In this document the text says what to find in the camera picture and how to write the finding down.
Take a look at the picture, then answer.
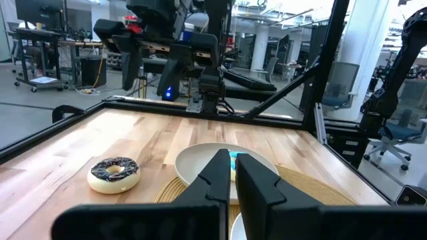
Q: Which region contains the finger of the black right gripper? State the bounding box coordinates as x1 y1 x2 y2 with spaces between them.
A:
93 19 143 91
155 31 220 97

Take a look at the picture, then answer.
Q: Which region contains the small black camera box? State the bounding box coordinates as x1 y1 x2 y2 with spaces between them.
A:
395 185 427 206

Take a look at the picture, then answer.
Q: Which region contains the black rolling desk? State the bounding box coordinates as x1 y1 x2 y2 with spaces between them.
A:
6 28 69 93

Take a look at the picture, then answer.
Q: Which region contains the white blue bucket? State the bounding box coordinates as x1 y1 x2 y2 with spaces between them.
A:
179 22 195 43

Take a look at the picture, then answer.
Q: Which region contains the black controller box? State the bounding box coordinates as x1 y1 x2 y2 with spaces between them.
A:
161 85 177 101

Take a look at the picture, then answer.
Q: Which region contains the large chocolate iced donut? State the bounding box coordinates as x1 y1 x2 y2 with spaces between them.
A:
87 156 141 195

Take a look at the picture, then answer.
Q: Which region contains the wooden desk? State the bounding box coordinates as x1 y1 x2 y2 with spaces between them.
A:
58 39 105 87

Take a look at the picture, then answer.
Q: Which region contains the yellow cable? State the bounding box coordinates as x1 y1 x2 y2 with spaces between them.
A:
92 43 107 90

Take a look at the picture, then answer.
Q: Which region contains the beige round plate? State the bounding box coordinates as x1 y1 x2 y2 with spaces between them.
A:
174 142 280 205

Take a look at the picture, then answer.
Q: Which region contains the white round plate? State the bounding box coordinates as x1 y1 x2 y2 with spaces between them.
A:
230 213 248 240

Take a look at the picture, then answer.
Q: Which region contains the grey office chair blue seat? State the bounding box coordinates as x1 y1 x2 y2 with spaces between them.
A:
322 61 361 113
363 79 427 173

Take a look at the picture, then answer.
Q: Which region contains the black computer tower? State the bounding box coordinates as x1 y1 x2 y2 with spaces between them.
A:
81 56 107 88

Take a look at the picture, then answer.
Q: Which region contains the silver aluminium bar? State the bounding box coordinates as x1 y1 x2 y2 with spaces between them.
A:
315 103 330 146

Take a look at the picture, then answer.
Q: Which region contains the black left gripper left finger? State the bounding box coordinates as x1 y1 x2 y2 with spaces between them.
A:
51 148 232 240

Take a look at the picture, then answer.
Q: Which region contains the black computer monitor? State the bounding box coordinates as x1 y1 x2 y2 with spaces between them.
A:
15 0 65 27

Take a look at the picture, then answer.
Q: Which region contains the black curved bracket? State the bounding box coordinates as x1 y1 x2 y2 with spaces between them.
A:
51 105 86 124

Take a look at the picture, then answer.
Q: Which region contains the black aluminium table frame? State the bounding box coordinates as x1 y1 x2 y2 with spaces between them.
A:
0 0 394 204

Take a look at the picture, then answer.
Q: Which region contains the black padded bench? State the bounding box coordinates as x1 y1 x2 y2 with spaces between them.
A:
143 56 278 101

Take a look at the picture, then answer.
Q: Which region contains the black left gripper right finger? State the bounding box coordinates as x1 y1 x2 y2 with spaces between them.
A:
235 153 427 240

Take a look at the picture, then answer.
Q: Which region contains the woven straw placemat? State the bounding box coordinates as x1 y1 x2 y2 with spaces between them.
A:
153 165 357 231

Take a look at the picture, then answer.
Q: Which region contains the large blue iced donut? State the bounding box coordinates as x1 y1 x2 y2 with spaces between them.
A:
228 150 248 183

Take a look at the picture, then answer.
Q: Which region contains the white paper sheet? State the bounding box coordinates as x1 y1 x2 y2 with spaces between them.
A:
29 76 59 85

